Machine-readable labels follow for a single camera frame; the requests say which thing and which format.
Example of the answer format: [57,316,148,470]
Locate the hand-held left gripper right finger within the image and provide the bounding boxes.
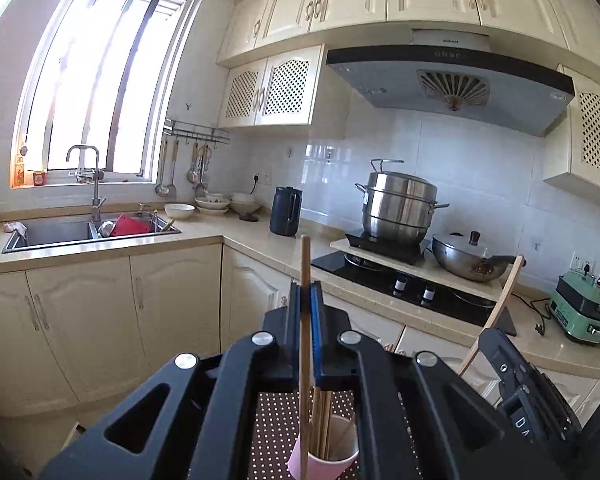
[310,282,568,480]

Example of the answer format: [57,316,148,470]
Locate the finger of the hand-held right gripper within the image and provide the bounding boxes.
[479,329,532,401]

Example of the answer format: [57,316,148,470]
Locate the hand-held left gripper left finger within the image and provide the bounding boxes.
[37,282,304,480]

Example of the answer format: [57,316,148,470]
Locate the single wooden chopstick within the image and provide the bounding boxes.
[298,235,312,480]
[457,255,526,377]

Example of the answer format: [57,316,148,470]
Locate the bundle of wooden chopsticks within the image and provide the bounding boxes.
[310,389,353,461]

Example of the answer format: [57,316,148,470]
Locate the pink chopstick holder cup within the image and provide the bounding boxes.
[286,412,361,480]

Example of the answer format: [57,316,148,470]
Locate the cream stove cover board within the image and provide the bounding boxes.
[329,237,511,303]

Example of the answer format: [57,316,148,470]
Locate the black glass gas stove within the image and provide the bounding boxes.
[310,251,518,338]

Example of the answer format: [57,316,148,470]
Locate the green countertop appliance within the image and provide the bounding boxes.
[549,270,600,346]

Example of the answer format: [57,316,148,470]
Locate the black induction cooker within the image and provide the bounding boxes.
[344,230,431,266]

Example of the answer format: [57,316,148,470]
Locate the wok lid with knob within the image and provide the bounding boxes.
[432,231,503,261]

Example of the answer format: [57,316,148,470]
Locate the black electric kettle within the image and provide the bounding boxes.
[269,186,303,238]

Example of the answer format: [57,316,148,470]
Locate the cream stacked bowls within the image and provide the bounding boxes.
[230,191,262,216]

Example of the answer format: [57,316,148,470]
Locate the stainless steel steamer pot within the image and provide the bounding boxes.
[355,158,451,253]

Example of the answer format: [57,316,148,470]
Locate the stacked plates and bowl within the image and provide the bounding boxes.
[195,193,231,216]

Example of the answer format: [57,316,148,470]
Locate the small steel kitchen utensil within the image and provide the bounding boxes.
[195,145,212,198]
[186,144,201,185]

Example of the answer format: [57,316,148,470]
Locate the red plastic cutting board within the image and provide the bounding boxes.
[111,213,153,237]

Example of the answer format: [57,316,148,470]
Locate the steel ladle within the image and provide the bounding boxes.
[155,140,173,198]

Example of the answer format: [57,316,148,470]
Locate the cream base kitchen cabinets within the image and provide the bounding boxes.
[0,237,600,461]

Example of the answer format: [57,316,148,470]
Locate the steel spatula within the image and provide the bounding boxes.
[170,140,181,196]

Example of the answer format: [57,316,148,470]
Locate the steel sink faucet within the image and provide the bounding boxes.
[66,145,107,223]

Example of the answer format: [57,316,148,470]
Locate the stainless steel sink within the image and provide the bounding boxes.
[1,217,182,254]

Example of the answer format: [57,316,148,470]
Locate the grey range hood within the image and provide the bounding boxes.
[325,29,576,138]

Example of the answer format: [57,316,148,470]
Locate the white framed kitchen window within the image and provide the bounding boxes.
[11,0,201,188]

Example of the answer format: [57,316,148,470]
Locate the black power cable with plug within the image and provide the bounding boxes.
[510,292,553,336]

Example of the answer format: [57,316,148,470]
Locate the steel wok with black handle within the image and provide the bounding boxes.
[431,231,528,283]

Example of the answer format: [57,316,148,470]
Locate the steel wall utensil rack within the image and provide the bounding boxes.
[162,119,231,146]

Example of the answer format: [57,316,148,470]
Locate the cream lattice door wall cabinet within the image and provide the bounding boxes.
[217,44,351,138]
[542,64,600,196]

